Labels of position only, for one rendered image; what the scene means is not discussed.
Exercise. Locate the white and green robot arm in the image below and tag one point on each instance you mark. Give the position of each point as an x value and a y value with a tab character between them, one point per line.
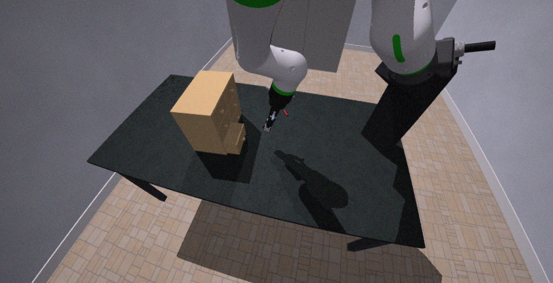
401	34

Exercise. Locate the wooden drawer front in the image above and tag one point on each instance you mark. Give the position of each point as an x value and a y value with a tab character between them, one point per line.
224	125
229	90
234	139
237	115
233	104
219	111

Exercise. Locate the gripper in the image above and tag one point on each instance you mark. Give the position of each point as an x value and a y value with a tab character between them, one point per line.
274	110

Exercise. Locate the small brown chest of drawers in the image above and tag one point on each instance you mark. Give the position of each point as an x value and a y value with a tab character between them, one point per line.
193	110

